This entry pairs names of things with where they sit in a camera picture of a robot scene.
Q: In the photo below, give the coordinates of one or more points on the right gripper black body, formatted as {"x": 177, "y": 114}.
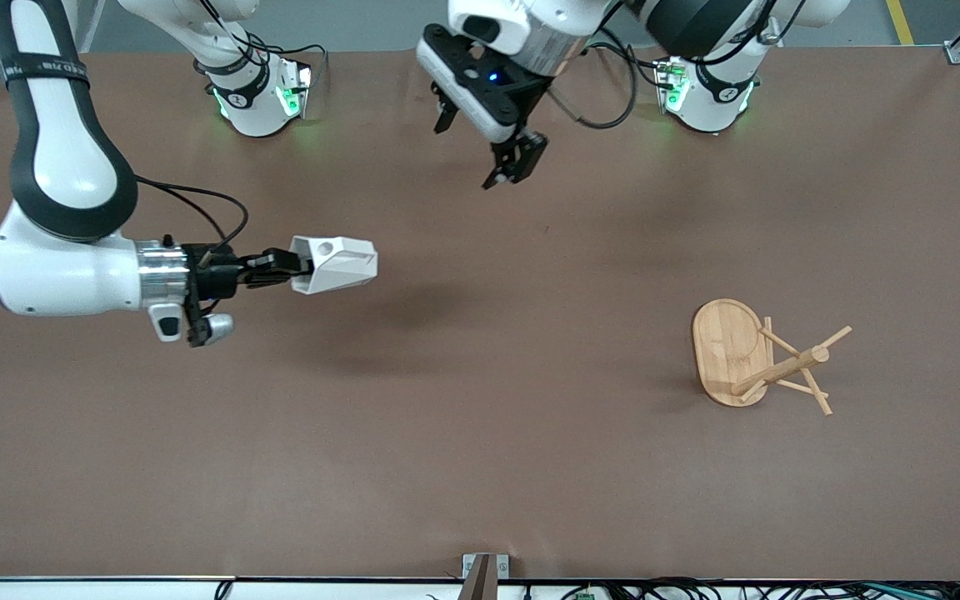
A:
{"x": 212, "y": 277}

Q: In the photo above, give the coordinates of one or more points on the white faceted cup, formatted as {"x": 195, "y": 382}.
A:
{"x": 347, "y": 262}

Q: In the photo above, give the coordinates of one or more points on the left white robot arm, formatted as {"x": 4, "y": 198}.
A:
{"x": 717, "y": 100}

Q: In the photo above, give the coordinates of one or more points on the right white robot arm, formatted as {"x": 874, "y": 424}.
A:
{"x": 63, "y": 267}

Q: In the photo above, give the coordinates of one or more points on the wooden cup rack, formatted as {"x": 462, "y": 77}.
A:
{"x": 726, "y": 350}

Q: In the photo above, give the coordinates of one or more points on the brown table cover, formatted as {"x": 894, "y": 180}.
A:
{"x": 480, "y": 375}

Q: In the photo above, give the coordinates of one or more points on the dark metal post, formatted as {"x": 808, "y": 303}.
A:
{"x": 477, "y": 583}

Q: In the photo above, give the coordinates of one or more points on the grey metal bracket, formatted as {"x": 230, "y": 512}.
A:
{"x": 501, "y": 567}

